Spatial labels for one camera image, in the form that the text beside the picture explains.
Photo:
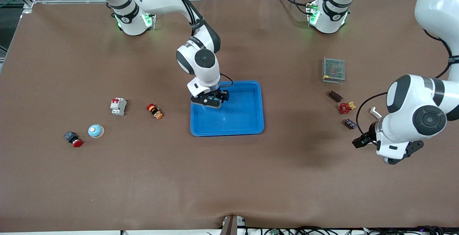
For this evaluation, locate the white circuit breaker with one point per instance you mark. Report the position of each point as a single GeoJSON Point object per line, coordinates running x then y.
{"type": "Point", "coordinates": [118, 106]}

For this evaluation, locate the white curved plastic bracket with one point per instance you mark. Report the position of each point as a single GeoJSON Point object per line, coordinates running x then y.
{"type": "Point", "coordinates": [375, 112]}

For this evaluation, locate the red orange emergency button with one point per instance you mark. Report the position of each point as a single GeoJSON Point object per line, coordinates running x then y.
{"type": "Point", "coordinates": [154, 111]}

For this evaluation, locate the metal mesh power supply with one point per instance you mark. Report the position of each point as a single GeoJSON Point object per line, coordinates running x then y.
{"type": "Point", "coordinates": [333, 70]}

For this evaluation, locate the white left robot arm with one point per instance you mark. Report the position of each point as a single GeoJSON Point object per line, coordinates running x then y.
{"type": "Point", "coordinates": [441, 5]}

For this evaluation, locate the red mushroom push button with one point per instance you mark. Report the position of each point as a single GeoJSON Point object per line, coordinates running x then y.
{"type": "Point", "coordinates": [73, 139]}

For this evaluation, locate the small black terminal block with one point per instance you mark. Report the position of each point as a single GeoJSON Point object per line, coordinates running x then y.
{"type": "Point", "coordinates": [350, 124]}

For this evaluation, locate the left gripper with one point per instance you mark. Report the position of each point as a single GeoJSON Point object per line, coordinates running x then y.
{"type": "Point", "coordinates": [368, 133]}

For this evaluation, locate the blue plastic tray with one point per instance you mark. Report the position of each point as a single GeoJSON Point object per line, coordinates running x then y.
{"type": "Point", "coordinates": [233, 120]}

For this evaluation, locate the brown rectangular capacitor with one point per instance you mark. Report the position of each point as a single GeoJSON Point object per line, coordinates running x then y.
{"type": "Point", "coordinates": [335, 96]}

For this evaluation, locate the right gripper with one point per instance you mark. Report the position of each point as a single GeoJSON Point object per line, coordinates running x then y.
{"type": "Point", "coordinates": [218, 94]}

